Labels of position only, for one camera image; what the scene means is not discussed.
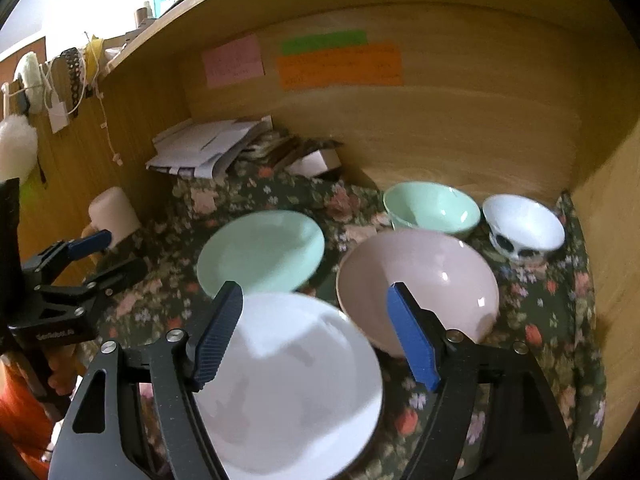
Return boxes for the pink bowl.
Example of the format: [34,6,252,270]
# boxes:
[335,230,499,358]

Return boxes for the white plate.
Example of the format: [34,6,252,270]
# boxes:
[195,292,383,479]

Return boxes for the mint green plate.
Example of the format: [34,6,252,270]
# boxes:
[195,210,326,296]

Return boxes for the white bowl black spots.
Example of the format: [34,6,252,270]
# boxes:
[482,194,565,264]

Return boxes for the mint green bowl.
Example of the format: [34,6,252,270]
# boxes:
[383,181,482,240]

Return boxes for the orange sleeve forearm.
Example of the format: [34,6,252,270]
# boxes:
[0,363,53,480]

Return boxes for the left hand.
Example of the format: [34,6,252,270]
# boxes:
[47,344,86,396]

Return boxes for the floral dark green cloth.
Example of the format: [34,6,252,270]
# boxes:
[98,162,606,478]

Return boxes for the white fluffy earmuffs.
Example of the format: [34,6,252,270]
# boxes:
[1,51,44,185]

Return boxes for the stack of white papers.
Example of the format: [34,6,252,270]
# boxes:
[145,116,273,179]

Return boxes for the black lace headband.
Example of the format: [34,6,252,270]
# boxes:
[61,47,86,117]

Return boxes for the small white box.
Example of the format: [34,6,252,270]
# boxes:
[285,148,342,178]

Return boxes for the pink sticky note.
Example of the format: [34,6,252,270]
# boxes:
[201,35,265,89]

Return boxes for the wooden shelf board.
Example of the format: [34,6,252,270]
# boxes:
[106,0,302,74]

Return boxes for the orange sticky note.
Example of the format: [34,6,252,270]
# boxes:
[277,42,404,90]

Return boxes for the green sticky note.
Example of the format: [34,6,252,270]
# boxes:
[280,29,368,56]

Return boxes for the white charger with cable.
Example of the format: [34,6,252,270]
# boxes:
[0,58,124,167]

